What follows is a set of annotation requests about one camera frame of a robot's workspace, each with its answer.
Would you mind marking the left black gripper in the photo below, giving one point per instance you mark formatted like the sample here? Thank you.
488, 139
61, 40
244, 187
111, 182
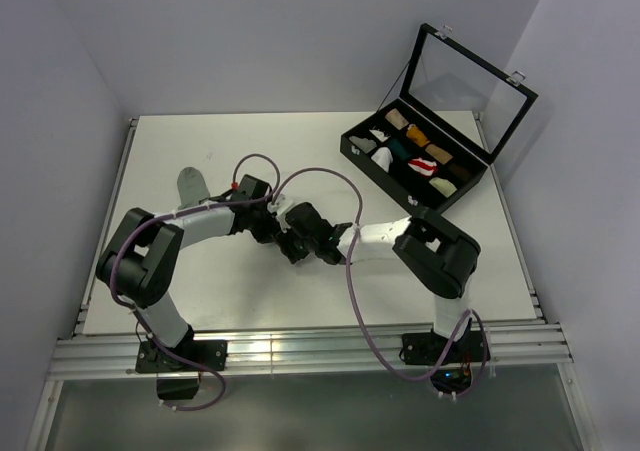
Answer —
263, 237

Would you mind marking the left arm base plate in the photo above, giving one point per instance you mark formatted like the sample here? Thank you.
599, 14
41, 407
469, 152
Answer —
208, 355

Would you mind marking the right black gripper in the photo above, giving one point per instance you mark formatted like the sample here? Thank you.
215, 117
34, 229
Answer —
284, 241

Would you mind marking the tan rolled sock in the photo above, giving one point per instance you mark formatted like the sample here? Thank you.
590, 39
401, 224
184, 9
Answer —
439, 154

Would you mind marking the aluminium frame rail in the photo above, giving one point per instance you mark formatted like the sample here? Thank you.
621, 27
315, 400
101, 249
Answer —
295, 352

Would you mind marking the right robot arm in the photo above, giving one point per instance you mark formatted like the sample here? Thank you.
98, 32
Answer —
439, 254

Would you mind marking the teal rolled sock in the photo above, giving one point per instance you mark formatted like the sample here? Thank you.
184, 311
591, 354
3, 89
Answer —
397, 149

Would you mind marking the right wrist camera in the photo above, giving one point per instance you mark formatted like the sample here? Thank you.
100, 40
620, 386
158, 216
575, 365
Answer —
279, 207

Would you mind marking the cream rolled sock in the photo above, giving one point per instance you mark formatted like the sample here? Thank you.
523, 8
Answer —
444, 186

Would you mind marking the white black rolled sock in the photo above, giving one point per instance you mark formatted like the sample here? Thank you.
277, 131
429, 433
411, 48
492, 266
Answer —
380, 135

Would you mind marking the red white striped sock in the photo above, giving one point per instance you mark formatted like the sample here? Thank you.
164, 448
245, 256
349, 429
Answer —
423, 167

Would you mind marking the orange rolled sock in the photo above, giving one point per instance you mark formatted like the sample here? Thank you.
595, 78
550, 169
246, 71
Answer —
417, 136

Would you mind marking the grey white rolled sock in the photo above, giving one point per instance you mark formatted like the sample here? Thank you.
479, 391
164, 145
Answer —
366, 145

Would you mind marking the brown rolled sock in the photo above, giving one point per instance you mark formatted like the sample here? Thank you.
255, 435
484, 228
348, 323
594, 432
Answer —
460, 172

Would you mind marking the beige rolled sock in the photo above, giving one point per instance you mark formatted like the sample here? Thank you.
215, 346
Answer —
395, 118

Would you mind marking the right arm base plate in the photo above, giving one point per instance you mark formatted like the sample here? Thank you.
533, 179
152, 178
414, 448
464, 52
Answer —
425, 348

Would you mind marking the black compartment box with lid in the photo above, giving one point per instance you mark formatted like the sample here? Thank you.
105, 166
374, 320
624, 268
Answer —
463, 103

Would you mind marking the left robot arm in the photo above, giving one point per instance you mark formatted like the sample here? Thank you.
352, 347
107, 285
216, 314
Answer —
139, 261

